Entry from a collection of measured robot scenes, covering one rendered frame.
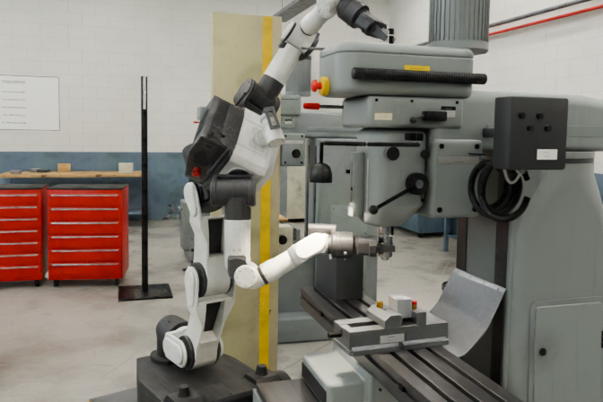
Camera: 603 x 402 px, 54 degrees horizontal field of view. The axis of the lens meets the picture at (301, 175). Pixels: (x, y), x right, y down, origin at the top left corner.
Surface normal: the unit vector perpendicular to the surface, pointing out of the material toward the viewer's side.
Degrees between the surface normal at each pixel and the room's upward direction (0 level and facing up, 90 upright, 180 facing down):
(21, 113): 90
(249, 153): 58
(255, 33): 90
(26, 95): 90
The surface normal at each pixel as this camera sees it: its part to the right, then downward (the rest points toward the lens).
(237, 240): 0.04, -0.02
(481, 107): 0.29, 0.07
